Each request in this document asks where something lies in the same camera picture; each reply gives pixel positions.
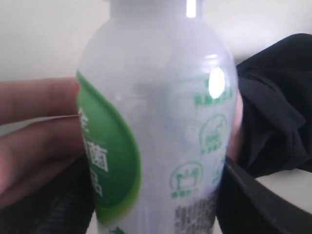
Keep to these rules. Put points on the white green-label bottle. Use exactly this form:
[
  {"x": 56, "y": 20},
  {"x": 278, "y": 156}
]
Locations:
[{"x": 156, "y": 101}]

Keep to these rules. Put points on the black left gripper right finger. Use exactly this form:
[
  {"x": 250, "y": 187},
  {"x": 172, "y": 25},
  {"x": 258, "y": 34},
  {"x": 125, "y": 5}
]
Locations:
[{"x": 247, "y": 207}]

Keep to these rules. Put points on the black sleeved forearm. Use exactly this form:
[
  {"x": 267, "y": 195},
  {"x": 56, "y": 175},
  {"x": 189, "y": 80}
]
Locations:
[{"x": 276, "y": 88}]

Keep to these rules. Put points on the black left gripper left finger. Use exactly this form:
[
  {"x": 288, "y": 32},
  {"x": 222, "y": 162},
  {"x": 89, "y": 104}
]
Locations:
[{"x": 63, "y": 206}]

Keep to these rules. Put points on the person's open bare hand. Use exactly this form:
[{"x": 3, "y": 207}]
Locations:
[{"x": 35, "y": 154}]

